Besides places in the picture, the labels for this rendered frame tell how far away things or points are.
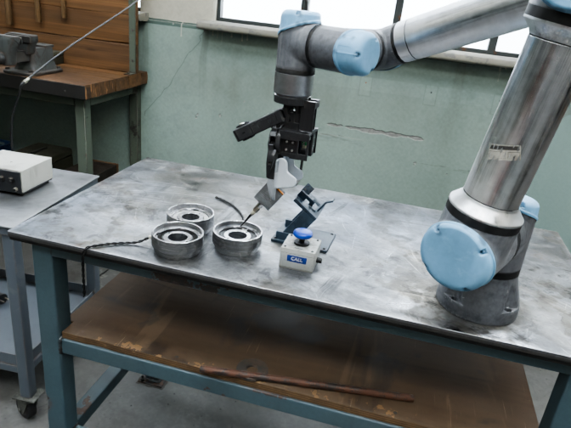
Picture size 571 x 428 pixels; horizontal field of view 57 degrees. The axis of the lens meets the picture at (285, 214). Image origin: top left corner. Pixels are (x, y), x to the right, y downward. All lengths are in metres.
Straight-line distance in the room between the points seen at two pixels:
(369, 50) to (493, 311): 0.50
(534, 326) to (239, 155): 2.03
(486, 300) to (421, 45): 0.46
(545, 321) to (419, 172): 1.67
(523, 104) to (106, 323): 1.00
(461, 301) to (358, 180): 1.75
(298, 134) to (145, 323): 0.61
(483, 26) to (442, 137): 1.70
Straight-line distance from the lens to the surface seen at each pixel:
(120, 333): 1.30
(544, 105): 0.78
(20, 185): 1.72
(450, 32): 0.97
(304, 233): 1.05
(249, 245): 1.08
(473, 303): 1.01
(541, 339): 1.04
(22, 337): 1.72
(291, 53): 0.99
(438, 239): 0.84
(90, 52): 2.96
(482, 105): 2.61
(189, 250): 1.06
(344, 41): 0.92
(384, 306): 1.00
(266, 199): 1.09
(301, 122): 1.02
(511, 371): 1.39
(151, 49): 2.91
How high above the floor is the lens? 1.31
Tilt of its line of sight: 23 degrees down
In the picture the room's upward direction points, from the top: 6 degrees clockwise
